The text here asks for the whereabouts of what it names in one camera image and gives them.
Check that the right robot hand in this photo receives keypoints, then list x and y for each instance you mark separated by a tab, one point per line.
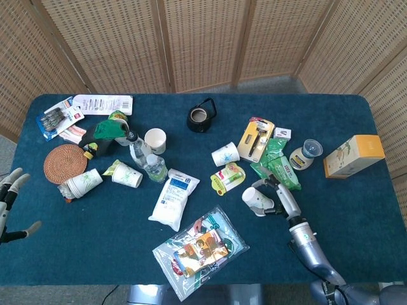
286	201

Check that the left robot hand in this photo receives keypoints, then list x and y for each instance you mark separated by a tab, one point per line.
9	197

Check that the white paper cup green print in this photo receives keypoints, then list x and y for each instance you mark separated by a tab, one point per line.
254	197

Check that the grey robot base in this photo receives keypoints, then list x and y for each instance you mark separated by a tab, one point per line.
146	294

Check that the paper cup on left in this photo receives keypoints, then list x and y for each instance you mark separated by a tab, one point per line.
84	183

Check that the paper cup blue flower print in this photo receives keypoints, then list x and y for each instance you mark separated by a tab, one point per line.
225	154

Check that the paper cup green leaf print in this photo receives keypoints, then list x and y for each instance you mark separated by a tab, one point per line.
127	175

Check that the plain white paper cup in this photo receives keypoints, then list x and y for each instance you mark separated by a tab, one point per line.
155	141

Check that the green wet wipes pack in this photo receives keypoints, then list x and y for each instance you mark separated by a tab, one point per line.
286	174

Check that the green sachet pack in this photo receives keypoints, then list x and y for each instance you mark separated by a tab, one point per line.
276	146
261	168

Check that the jar with clear lid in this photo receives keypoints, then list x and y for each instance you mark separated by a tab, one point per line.
300	159

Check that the small clear wrapped toy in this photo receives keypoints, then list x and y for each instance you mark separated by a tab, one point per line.
65	193

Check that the lip balm blister pack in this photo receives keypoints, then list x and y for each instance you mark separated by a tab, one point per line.
227	178

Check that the round woven coaster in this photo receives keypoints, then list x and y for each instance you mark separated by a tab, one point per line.
65	163

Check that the small white box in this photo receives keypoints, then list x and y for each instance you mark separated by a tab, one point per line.
282	133

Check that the razor in yellow blister pack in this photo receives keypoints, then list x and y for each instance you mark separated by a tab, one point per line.
251	139

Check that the orange and white carton box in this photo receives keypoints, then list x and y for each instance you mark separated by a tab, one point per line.
349	159

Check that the pens blister pack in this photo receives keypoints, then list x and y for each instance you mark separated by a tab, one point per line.
54	119

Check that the red and white packet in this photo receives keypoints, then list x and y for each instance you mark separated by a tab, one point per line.
74	133

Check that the small yellow black item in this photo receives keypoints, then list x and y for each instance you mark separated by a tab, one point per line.
90	151

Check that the clear bag of snacks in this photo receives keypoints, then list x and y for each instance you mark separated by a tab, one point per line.
200	251

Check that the green yellow snack packet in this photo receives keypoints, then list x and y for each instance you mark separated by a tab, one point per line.
117	116
108	170

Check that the green black glove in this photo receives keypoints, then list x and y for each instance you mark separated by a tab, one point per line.
101	146

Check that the white cotton pad bag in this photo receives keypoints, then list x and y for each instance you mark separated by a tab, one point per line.
174	198

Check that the white blister card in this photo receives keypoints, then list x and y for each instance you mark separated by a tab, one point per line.
103	104

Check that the water bottle clear cap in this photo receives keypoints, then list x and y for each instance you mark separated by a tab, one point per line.
155	169

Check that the water bottle black cap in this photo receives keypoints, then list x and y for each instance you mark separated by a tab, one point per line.
137	149

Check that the woven folding screen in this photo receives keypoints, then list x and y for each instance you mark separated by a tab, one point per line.
203	41

